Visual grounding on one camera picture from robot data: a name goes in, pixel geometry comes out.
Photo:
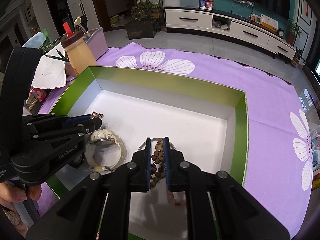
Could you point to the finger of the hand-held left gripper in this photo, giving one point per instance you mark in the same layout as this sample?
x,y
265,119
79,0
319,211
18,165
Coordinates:
x,y
92,126
75,121

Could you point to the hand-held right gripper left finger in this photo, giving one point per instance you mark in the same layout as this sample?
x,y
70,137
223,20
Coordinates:
x,y
148,166

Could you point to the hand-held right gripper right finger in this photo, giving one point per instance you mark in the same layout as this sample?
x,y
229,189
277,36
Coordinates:
x,y
167,166

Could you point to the white wristwatch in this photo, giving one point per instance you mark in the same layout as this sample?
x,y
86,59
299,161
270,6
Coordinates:
x,y
100,136

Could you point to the silver bangle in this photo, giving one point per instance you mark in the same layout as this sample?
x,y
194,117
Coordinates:
x,y
140,145

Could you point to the green cardboard box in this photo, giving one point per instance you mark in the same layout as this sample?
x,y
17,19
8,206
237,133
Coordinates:
x,y
175,120

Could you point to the person's left hand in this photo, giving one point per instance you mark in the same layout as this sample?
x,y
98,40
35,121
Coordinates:
x,y
12,193

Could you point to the pink packet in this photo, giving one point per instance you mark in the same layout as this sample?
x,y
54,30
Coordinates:
x,y
37,96

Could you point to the pencil cup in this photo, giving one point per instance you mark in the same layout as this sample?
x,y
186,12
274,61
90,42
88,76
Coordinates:
x,y
70,70

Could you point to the white paper sheet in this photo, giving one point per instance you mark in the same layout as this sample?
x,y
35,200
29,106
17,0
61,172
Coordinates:
x,y
50,72

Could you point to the beige jar with brown lid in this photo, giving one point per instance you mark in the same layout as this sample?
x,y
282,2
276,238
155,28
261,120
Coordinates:
x,y
80,57

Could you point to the dark pencil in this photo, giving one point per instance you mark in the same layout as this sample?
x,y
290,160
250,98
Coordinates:
x,y
60,54
56,57

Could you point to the lavender plastic bin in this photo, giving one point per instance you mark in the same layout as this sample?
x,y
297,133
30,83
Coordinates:
x,y
97,45

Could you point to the blue green towel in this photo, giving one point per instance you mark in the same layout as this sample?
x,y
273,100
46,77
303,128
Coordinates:
x,y
35,40

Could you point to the green plastic basin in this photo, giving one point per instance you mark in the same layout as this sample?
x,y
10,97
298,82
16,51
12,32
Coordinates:
x,y
117,20

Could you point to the large potted plant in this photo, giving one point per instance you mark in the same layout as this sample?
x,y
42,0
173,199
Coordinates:
x,y
142,27

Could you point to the purple floral cloth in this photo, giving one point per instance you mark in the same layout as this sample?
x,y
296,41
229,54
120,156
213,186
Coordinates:
x,y
270,100

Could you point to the white tv cabinet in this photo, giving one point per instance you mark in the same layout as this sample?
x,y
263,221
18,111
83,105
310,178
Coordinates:
x,y
190,20

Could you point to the yellow packaging boxes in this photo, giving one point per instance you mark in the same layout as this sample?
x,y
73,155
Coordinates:
x,y
316,183

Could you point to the small potted plant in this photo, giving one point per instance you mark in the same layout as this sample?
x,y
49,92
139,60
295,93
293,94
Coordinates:
x,y
297,58

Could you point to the white small device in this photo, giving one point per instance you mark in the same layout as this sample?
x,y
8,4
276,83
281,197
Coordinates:
x,y
256,19

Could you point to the black alarm clock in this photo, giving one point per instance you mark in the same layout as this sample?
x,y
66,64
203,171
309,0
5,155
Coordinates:
x,y
281,32

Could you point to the desk calendar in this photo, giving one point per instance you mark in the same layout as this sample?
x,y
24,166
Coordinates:
x,y
269,22

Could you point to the white power strip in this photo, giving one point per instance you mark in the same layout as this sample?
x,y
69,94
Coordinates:
x,y
243,1

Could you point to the potted plant in brown pot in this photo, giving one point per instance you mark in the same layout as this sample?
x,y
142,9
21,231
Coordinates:
x,y
291,33

